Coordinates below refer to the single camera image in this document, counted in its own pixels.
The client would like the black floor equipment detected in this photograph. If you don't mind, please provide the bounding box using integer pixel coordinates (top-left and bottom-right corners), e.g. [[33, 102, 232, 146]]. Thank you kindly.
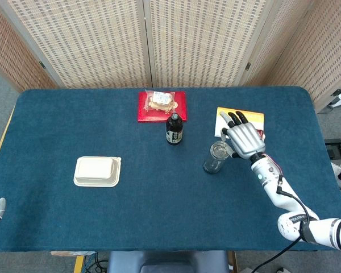
[[323, 138, 341, 160]]

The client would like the cardboard piece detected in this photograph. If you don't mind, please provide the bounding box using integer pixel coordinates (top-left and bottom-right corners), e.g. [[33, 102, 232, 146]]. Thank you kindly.
[[50, 250, 97, 257]]

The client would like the white lidded lunch box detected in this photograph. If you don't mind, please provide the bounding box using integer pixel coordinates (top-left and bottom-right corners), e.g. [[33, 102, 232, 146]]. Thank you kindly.
[[73, 155, 123, 188]]

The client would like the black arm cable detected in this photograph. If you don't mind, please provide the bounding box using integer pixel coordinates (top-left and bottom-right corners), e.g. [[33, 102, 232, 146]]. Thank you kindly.
[[243, 175, 312, 273]]

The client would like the woven folding screen panel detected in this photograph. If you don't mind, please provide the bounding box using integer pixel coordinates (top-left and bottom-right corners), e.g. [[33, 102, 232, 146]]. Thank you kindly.
[[0, 0, 154, 89], [0, 0, 59, 93], [238, 0, 316, 88], [272, 0, 341, 113], [143, 0, 276, 88]]

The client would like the plastic wrapped sandwich cake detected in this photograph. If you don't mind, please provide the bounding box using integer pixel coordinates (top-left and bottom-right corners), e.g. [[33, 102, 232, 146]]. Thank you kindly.
[[144, 89, 179, 112]]

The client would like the blue tablecloth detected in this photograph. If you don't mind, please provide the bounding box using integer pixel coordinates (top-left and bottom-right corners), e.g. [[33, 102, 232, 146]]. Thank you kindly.
[[0, 86, 341, 253]]

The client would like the clear drinking glass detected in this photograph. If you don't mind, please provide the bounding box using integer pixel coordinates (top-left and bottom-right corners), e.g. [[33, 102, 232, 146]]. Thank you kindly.
[[203, 141, 234, 174]]

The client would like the flat red box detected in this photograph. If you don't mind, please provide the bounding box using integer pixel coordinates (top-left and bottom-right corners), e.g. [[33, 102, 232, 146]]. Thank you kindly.
[[138, 90, 188, 123]]

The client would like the floor cable bundle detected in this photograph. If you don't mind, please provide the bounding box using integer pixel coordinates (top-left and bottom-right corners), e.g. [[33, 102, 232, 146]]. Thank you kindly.
[[82, 251, 109, 273]]

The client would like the dark red drink bottle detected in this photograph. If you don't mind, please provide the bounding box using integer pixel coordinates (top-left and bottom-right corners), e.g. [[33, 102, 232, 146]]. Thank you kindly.
[[165, 112, 184, 146]]

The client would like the navy robot base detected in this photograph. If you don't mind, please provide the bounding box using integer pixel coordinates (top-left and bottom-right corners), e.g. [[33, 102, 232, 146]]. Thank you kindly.
[[106, 250, 230, 273]]

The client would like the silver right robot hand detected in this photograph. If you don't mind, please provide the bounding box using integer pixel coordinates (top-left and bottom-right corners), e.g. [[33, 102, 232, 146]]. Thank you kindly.
[[219, 110, 267, 160]]

